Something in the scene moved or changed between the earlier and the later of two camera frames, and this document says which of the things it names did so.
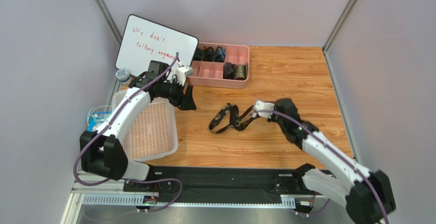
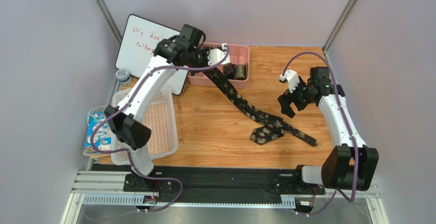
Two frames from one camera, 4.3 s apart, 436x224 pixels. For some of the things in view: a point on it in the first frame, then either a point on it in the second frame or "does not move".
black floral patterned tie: x=236 y=122 → x=267 y=126
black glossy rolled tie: x=229 y=71 does not move
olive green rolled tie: x=241 y=71 does not move
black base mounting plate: x=224 y=185 does not move
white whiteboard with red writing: x=144 y=40 does not move
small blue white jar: x=123 y=75 does not move
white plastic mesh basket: x=150 y=132 does not move
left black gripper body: x=183 y=94 → x=203 y=60
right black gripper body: x=272 y=115 → x=294 y=97
